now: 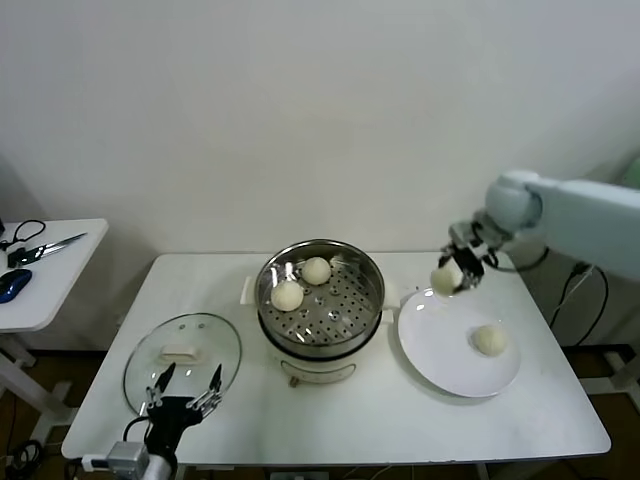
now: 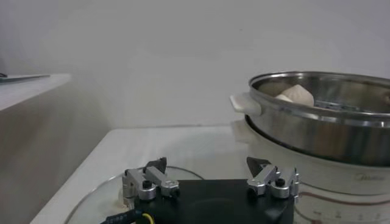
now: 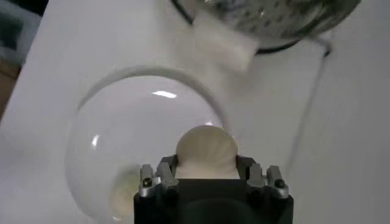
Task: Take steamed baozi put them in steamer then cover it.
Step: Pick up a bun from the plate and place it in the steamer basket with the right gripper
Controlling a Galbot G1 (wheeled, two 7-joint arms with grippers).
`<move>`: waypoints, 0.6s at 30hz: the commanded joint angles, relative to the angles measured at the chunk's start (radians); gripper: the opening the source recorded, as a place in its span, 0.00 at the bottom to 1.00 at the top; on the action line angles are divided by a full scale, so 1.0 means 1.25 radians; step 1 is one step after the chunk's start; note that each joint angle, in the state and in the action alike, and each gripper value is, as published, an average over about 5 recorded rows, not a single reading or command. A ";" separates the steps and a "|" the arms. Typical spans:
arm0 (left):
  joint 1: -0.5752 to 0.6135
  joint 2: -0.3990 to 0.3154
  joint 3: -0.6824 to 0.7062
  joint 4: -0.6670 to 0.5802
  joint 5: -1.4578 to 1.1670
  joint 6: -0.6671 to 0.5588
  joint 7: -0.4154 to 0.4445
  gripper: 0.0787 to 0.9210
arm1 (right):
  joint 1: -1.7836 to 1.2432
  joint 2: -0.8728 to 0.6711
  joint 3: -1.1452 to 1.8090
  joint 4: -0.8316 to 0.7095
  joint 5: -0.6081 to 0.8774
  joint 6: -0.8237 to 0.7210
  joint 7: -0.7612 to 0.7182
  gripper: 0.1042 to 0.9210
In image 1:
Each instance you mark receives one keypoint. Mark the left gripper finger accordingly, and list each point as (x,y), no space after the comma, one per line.
(216,381)
(165,378)

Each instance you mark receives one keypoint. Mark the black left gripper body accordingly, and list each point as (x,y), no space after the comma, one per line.
(172,417)

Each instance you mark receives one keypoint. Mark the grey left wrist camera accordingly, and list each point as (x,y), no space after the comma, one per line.
(127,457)

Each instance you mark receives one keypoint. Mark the pale right robot arm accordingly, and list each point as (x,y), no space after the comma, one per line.
(585,220)

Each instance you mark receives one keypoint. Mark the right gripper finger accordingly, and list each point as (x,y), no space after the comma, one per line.
(445,261)
(470,286)

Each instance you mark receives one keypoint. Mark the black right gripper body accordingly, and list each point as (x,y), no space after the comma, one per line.
(467,260)

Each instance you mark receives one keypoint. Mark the white round plate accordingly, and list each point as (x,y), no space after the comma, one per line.
(440,350)

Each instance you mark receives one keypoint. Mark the steel steamer basket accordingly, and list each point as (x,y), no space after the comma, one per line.
(340,305)

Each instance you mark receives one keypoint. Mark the white side table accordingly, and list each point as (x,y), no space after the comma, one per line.
(60,280)

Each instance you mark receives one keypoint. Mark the white steamed baozi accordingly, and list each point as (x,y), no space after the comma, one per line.
(445,281)
(315,270)
(287,296)
(490,340)

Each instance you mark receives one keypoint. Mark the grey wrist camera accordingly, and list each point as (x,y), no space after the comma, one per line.
(127,457)
(462,232)

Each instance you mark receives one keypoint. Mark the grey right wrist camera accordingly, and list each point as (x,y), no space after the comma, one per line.
(462,232)

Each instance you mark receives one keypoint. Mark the pale green appliance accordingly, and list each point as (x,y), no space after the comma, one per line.
(634,172)

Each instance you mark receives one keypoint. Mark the blue computer mouse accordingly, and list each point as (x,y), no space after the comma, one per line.
(14,285)

